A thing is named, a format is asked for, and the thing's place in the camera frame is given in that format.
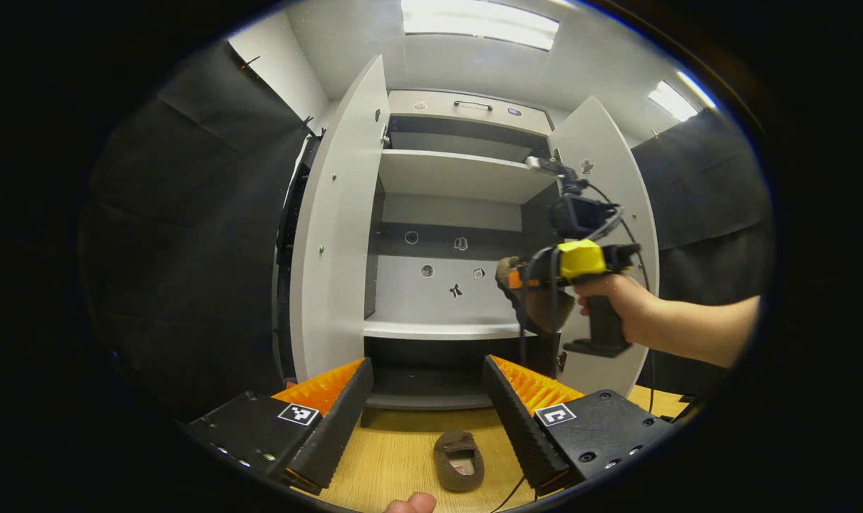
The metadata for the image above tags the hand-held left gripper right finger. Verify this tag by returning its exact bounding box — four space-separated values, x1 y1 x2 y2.
482 354 678 497

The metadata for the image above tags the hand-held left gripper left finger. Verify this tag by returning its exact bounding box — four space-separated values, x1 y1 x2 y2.
182 356 375 496

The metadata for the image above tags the brown fuzzy shoe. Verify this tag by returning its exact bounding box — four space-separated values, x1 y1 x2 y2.
433 430 486 492
495 256 576 336

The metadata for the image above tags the white cabinet door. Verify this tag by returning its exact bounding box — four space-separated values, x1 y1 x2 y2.
289 56 391 387
547 96 660 398

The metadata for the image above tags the white shoe cabinet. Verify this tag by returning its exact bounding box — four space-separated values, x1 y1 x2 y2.
289 56 660 411

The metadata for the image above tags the small ceiling light panel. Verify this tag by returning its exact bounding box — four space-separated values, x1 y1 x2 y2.
648 70 717 123

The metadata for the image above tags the black backdrop cloth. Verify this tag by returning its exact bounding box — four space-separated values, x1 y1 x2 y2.
78 39 770 421

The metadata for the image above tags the large ceiling light panel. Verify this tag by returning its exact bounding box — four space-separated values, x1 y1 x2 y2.
401 0 560 51

